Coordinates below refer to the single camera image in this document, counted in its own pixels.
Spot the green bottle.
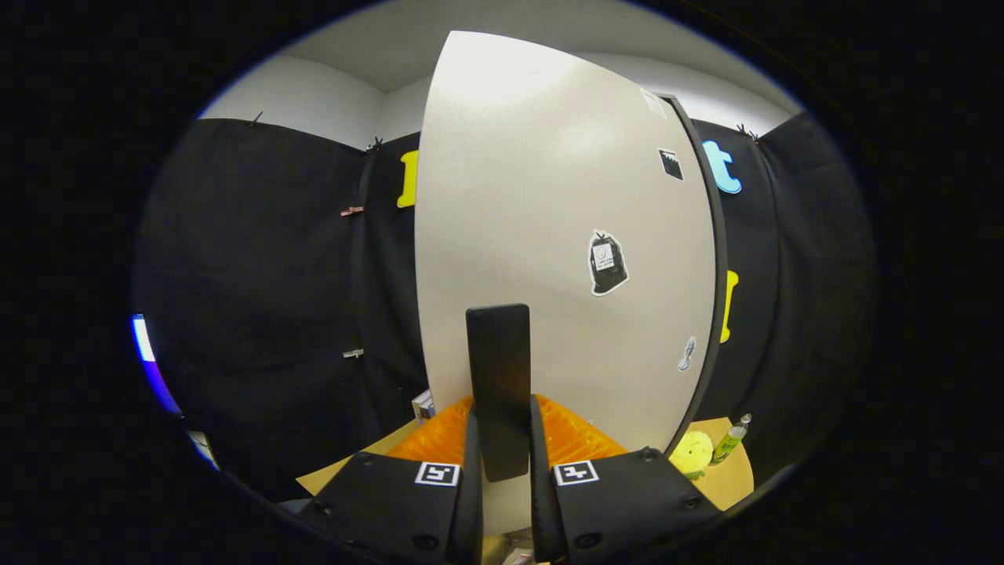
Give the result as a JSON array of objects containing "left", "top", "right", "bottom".
[{"left": 710, "top": 414, "right": 752, "bottom": 465}]

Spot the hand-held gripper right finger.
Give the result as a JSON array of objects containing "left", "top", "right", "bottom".
[{"left": 529, "top": 394, "right": 721, "bottom": 564}]

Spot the bright screen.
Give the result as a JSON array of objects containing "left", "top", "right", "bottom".
[{"left": 132, "top": 314, "right": 183, "bottom": 417}]

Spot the black door handle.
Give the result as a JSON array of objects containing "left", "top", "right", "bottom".
[{"left": 466, "top": 304, "right": 532, "bottom": 483}]

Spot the yellow pineapple plush toy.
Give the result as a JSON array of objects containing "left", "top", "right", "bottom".
[{"left": 668, "top": 430, "right": 715, "bottom": 481}]

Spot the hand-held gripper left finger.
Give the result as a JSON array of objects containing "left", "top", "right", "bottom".
[{"left": 296, "top": 395, "right": 485, "bottom": 565}]

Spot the grey shoe cabinet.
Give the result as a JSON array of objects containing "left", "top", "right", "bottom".
[{"left": 663, "top": 93, "right": 730, "bottom": 457}]

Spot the beige shoe cabinet door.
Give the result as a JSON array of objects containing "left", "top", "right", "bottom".
[{"left": 414, "top": 30, "right": 718, "bottom": 534}]

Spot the black backdrop cloth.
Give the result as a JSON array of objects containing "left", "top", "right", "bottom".
[{"left": 133, "top": 110, "right": 875, "bottom": 503}]

